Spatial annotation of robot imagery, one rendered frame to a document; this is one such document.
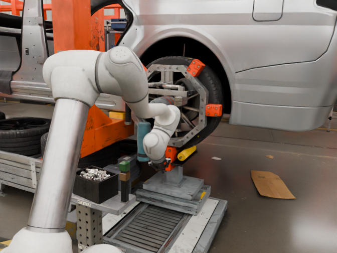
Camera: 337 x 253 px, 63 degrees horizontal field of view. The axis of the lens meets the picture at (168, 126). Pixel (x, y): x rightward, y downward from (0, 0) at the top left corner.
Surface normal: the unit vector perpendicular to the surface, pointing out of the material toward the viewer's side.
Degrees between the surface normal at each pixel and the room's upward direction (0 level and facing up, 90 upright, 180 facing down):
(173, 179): 90
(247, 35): 90
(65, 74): 67
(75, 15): 90
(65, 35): 90
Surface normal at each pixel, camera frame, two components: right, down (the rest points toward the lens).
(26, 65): -0.40, 0.22
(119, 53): 0.06, -0.46
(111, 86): 0.00, 0.81
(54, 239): 0.66, -0.65
